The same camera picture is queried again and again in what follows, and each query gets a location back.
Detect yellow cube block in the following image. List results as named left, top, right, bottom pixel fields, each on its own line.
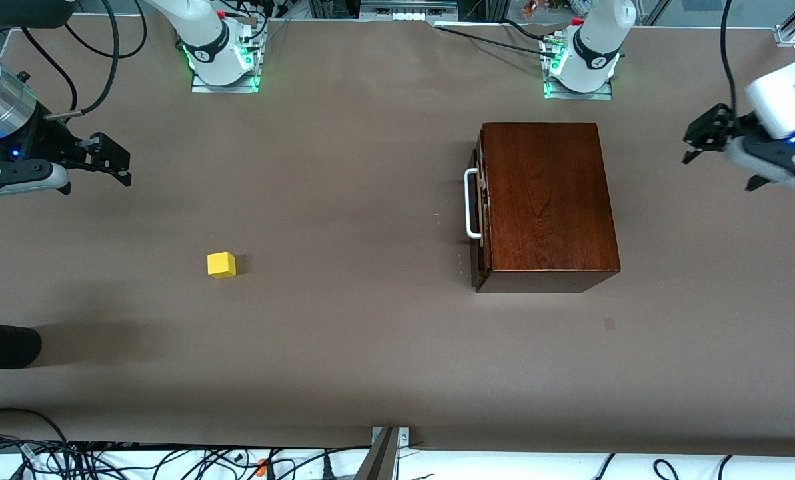
left=207, top=251, right=237, bottom=280

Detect tangled black floor cables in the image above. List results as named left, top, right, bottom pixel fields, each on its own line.
left=0, top=407, right=371, bottom=480

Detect wooden drawer with white handle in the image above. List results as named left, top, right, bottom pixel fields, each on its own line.
left=464, top=130, right=491, bottom=289

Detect grey power strip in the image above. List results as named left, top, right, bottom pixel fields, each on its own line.
left=359, top=0, right=460, bottom=22

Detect black monitor casing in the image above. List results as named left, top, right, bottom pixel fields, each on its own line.
left=0, top=0, right=78, bottom=29

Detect aluminium profile beam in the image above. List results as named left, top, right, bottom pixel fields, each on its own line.
left=353, top=427, right=400, bottom=480

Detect black arm hose cable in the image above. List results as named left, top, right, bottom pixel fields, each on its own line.
left=720, top=0, right=737, bottom=111
left=21, top=0, right=148, bottom=122

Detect black cable across table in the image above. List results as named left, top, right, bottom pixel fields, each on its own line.
left=438, top=19, right=562, bottom=61

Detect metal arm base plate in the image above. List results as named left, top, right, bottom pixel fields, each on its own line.
left=539, top=33, right=615, bottom=101
left=191, top=20, right=268, bottom=94

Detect black rounded object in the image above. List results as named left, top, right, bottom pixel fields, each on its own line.
left=0, top=321, right=43, bottom=370

